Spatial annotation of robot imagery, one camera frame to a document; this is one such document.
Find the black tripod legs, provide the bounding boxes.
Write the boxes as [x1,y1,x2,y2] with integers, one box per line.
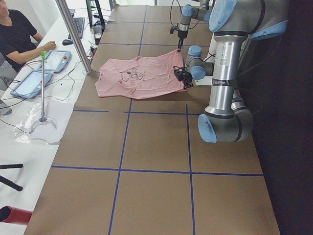
[0,164,23,192]

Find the black computer mouse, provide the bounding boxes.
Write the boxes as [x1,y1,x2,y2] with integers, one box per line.
[62,39,73,46]

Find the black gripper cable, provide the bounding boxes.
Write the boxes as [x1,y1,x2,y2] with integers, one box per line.
[170,0,181,31]

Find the near blue teach pendant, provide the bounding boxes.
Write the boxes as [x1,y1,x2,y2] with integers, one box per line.
[10,70,42,99]

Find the black keyboard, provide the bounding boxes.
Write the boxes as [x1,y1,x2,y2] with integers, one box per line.
[72,17,85,39]

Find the aluminium frame post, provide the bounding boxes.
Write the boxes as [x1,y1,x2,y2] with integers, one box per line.
[56,0,92,74]

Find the metal stand with green clip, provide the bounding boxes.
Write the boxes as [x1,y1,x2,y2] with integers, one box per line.
[29,51,57,134]

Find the black monitor stand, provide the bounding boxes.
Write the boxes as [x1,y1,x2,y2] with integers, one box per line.
[86,0,106,45]

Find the red cylinder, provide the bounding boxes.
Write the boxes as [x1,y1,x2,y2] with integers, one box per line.
[0,206,32,225]

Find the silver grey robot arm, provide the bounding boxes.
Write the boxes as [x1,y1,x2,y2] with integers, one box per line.
[171,0,213,52]
[171,0,289,143]

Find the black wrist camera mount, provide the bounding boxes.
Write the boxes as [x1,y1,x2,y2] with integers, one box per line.
[173,66,185,81]
[170,26,179,34]

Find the pink Snoopy t-shirt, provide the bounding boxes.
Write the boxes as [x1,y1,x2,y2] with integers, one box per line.
[95,50,183,99]

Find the person in black shirt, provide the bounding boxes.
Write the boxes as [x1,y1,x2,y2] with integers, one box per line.
[0,0,57,73]

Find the blue teach pendant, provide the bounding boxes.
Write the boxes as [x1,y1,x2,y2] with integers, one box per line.
[41,50,71,73]
[10,70,42,99]

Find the white paper sheet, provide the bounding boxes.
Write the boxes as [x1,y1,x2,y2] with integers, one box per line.
[30,100,73,144]

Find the far blue teach pendant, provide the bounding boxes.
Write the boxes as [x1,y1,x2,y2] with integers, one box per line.
[41,50,71,73]

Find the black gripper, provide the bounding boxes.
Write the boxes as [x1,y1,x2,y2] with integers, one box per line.
[181,71,194,89]
[178,29,188,52]

